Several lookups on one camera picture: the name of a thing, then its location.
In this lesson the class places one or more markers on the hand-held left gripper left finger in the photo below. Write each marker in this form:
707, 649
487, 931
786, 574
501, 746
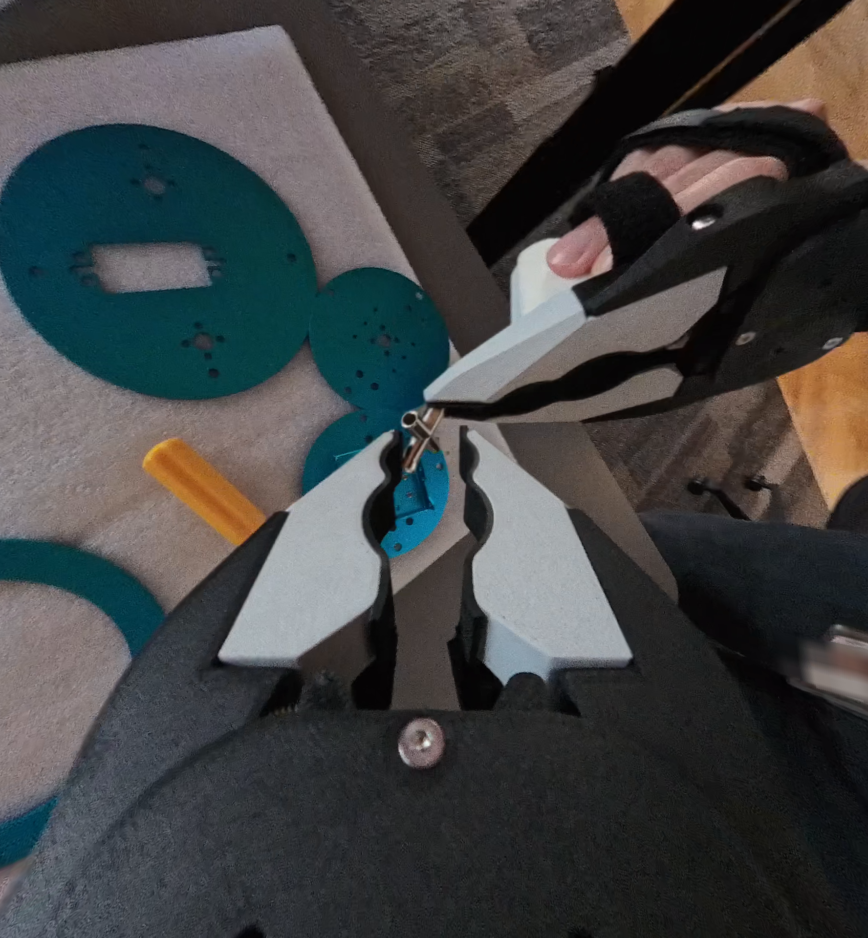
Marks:
309, 572

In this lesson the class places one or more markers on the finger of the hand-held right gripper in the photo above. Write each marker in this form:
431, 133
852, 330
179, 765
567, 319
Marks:
552, 338
610, 395

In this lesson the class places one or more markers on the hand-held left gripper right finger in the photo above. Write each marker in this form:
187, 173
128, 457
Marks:
544, 579

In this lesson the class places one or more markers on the blue square metal bracket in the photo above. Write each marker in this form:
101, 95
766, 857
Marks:
411, 506

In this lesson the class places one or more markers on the small blue perforated disc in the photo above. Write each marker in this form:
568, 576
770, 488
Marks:
361, 315
339, 447

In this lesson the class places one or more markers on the metal cross wrench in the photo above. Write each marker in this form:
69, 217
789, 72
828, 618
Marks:
415, 440

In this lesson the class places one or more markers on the dark desk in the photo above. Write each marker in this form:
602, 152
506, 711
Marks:
434, 219

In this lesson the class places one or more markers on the person's right hand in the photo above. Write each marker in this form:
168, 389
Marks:
698, 176

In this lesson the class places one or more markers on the black chair base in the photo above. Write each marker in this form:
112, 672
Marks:
727, 495

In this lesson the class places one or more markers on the person's dark trousers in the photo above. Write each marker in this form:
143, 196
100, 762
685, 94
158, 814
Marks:
756, 586

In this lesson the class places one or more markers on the white foam sheet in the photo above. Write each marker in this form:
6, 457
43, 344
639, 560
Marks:
75, 455

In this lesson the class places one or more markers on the large blue slotted disc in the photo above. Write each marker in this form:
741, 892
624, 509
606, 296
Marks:
75, 219

